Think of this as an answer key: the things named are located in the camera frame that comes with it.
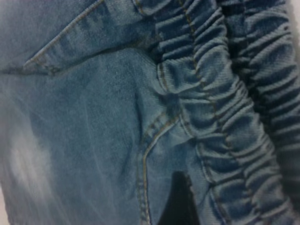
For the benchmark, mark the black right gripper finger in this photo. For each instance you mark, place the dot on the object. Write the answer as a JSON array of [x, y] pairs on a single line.
[[179, 204]]

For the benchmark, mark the blue denim elastic-waist pants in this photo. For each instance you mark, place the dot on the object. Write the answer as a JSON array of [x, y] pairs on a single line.
[[93, 105]]

